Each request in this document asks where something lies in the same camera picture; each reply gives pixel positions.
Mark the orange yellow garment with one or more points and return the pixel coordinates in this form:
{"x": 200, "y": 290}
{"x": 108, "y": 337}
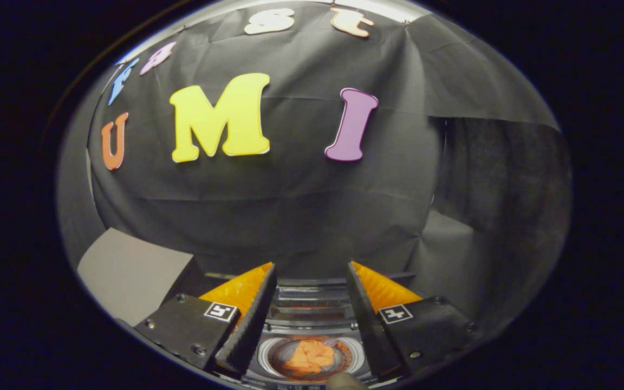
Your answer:
{"x": 309, "y": 357}

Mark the grey cabinet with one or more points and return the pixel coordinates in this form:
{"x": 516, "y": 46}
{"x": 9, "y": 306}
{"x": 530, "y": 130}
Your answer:
{"x": 128, "y": 271}

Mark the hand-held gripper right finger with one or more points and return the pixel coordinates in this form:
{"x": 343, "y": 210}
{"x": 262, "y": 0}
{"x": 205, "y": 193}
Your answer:
{"x": 366, "y": 325}

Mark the black backdrop cloth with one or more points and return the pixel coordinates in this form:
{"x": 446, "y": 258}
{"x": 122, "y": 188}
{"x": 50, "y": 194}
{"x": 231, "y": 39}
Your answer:
{"x": 290, "y": 206}

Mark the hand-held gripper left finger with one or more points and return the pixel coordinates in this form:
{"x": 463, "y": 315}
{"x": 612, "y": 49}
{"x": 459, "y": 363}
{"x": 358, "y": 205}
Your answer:
{"x": 252, "y": 325}

